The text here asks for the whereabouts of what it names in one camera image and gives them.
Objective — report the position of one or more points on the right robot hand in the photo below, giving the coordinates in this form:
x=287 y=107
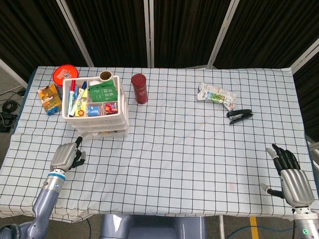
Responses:
x=296 y=185

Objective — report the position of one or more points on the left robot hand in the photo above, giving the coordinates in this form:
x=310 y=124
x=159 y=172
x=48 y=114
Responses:
x=63 y=155

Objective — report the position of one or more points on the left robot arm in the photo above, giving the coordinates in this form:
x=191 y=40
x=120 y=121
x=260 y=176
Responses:
x=45 y=201

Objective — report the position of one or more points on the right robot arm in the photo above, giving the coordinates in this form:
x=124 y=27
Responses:
x=306 y=224

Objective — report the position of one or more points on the clear plastic drawer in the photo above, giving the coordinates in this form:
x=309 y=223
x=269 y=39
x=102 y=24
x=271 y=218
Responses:
x=99 y=122
x=102 y=127

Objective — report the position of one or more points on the white drawer organizer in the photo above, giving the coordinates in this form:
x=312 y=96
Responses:
x=122 y=102

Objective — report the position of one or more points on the white black-grid tablecloth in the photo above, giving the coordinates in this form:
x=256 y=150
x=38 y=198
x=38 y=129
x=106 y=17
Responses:
x=164 y=169

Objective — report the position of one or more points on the yellow lion print pack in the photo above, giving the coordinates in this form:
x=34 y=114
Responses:
x=80 y=109

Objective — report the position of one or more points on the small blue box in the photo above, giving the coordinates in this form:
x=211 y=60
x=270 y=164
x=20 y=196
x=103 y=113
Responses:
x=93 y=110

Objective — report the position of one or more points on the orange and blue carton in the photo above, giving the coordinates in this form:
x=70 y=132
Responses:
x=49 y=99

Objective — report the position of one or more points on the red capped marker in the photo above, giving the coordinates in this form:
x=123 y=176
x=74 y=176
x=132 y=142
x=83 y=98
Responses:
x=72 y=95

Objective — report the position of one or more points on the blue capped marker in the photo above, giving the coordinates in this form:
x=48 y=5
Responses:
x=80 y=95

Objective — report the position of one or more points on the small red print packet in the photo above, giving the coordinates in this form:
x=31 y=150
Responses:
x=111 y=107

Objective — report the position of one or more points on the green tea packet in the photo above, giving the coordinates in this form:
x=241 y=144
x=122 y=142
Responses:
x=103 y=94

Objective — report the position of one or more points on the red round tin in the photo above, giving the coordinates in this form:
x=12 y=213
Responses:
x=65 y=73

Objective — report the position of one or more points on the white metal table leg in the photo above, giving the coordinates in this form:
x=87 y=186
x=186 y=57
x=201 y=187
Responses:
x=221 y=227

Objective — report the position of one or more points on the black stapler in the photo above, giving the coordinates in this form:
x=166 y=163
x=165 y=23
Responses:
x=240 y=115

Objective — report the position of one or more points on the brown cardboard tape roll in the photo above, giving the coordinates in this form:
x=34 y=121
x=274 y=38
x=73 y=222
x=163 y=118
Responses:
x=105 y=75

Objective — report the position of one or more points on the dark red thermos bottle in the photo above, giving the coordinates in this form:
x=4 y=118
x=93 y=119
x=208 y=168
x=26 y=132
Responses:
x=140 y=90

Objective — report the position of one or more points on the grey robot torso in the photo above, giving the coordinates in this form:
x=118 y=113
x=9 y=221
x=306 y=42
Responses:
x=152 y=227

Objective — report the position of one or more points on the crumpled white snack packet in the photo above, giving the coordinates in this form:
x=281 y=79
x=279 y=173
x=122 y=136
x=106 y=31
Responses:
x=216 y=95

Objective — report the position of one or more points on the black folding screen partition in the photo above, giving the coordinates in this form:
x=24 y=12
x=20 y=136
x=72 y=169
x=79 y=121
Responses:
x=114 y=30

